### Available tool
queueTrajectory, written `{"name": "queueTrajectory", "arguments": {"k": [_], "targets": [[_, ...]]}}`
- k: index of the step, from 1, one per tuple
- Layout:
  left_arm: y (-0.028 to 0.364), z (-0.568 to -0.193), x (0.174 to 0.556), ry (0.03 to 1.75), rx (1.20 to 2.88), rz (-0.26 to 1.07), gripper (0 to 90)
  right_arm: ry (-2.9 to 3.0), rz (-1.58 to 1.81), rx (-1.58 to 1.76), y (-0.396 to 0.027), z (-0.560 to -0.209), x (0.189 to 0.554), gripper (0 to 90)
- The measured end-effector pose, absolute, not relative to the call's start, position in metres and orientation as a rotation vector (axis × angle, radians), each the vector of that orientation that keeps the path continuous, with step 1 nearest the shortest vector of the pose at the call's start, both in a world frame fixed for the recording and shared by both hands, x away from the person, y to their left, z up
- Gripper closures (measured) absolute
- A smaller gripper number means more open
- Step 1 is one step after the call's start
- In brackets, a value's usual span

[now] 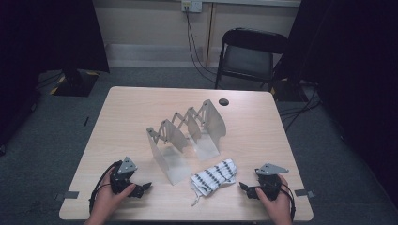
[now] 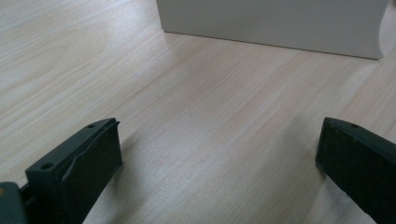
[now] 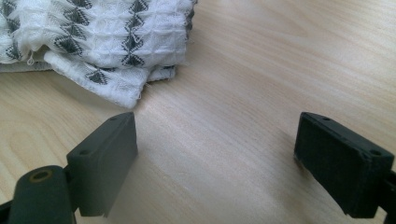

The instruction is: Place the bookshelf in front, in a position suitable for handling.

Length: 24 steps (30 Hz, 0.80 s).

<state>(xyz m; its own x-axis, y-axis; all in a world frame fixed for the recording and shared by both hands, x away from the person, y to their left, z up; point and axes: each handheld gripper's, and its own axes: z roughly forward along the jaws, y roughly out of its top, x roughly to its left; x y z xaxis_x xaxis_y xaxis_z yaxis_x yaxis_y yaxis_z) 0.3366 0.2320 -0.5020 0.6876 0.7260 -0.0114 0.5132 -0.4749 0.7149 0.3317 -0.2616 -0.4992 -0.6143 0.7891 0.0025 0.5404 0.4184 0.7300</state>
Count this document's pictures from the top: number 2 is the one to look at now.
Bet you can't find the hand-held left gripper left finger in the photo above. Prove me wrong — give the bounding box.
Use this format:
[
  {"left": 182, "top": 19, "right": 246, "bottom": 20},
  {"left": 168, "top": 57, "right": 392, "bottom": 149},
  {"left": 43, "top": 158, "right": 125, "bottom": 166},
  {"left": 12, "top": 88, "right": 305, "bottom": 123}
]
[{"left": 25, "top": 117, "right": 123, "bottom": 224}]

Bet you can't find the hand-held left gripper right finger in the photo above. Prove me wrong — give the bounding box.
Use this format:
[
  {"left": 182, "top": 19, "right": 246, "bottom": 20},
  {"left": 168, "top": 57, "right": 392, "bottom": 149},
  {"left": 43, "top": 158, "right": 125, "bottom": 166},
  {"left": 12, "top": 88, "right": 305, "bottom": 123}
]
[{"left": 315, "top": 117, "right": 396, "bottom": 224}]

